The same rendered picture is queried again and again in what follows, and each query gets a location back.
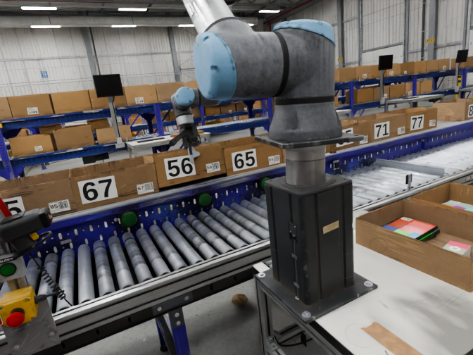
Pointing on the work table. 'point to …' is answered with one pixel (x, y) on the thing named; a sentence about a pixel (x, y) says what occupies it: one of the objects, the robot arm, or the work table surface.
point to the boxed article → (458, 248)
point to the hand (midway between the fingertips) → (191, 162)
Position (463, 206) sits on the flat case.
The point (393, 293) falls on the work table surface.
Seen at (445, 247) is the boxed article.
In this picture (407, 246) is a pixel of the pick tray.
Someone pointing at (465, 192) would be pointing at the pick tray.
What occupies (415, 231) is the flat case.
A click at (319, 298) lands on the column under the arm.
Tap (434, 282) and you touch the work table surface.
